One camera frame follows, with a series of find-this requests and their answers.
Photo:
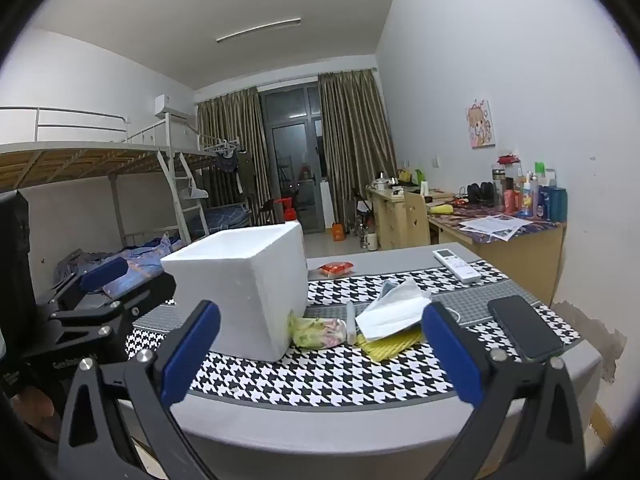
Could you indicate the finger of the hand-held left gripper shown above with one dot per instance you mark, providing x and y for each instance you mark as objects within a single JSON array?
[
  {"x": 102, "y": 272},
  {"x": 125, "y": 305}
]

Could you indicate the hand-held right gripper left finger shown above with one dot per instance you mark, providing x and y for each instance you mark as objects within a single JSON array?
[{"x": 192, "y": 345}]

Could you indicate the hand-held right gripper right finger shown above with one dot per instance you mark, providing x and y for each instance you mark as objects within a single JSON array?
[{"x": 447, "y": 350}]

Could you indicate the yellow foam mesh net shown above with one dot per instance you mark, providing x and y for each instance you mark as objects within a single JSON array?
[{"x": 390, "y": 347}]

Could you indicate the blue face mask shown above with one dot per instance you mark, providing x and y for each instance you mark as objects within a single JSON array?
[{"x": 395, "y": 310}]

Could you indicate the white foam box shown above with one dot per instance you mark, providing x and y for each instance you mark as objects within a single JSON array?
[{"x": 235, "y": 285}]

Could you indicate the person's left hand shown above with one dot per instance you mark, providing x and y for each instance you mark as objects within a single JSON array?
[{"x": 35, "y": 410}]

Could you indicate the blue plaid quilt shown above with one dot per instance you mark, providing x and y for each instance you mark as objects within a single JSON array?
[{"x": 145, "y": 260}]

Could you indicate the black smartphone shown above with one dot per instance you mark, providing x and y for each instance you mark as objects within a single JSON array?
[{"x": 525, "y": 327}]

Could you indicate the white remote control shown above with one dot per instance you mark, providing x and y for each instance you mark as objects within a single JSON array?
[{"x": 457, "y": 264}]

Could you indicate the white metal bunk bed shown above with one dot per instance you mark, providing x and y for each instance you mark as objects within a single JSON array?
[{"x": 75, "y": 157}]

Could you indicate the wooden desk with mat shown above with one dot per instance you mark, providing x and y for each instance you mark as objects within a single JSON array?
[{"x": 520, "y": 255}]

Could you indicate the white hanging cloth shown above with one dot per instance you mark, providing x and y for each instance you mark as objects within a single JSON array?
[{"x": 192, "y": 191}]

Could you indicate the wooden smiley chair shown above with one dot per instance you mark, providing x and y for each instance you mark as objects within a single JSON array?
[{"x": 417, "y": 222}]

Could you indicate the blue checked mattress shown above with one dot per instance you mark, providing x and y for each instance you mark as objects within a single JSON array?
[{"x": 227, "y": 217}]

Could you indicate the printed papers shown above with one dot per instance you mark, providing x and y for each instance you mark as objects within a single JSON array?
[{"x": 495, "y": 225}]

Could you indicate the red snack packet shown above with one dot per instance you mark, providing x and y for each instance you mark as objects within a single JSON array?
[{"x": 336, "y": 269}]

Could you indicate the yellow packet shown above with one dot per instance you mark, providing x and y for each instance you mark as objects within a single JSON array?
[{"x": 442, "y": 208}]

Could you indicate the wooden desk with drawers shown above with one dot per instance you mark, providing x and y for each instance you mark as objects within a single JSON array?
[{"x": 387, "y": 215}]

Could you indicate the dark patterned desk mat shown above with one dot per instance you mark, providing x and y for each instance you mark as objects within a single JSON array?
[{"x": 542, "y": 227}]

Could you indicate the orange jug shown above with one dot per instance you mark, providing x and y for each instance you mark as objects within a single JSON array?
[{"x": 338, "y": 232}]

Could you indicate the black headphones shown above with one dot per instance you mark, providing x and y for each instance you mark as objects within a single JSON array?
[{"x": 481, "y": 192}]

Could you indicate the red pump bottle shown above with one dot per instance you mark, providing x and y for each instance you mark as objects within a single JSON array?
[{"x": 287, "y": 210}]

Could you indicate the dark hanging clothes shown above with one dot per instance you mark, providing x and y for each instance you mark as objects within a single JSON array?
[{"x": 227, "y": 162}]

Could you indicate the row of toiletry bottles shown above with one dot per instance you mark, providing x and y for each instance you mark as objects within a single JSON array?
[{"x": 542, "y": 202}]

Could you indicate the silver cooking pot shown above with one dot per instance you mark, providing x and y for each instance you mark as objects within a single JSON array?
[{"x": 382, "y": 181}]

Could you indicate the white air conditioner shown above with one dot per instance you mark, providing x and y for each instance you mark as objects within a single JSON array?
[{"x": 172, "y": 105}]

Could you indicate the brown curtain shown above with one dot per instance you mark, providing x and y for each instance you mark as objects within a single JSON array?
[
  {"x": 355, "y": 135},
  {"x": 220, "y": 120}
]

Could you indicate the glass balcony door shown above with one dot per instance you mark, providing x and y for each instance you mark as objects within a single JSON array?
[{"x": 292, "y": 150}]

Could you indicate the ceiling tube light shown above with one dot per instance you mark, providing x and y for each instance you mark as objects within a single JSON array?
[{"x": 258, "y": 30}]

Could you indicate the cartoon wall picture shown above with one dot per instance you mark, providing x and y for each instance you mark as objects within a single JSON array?
[{"x": 481, "y": 125}]

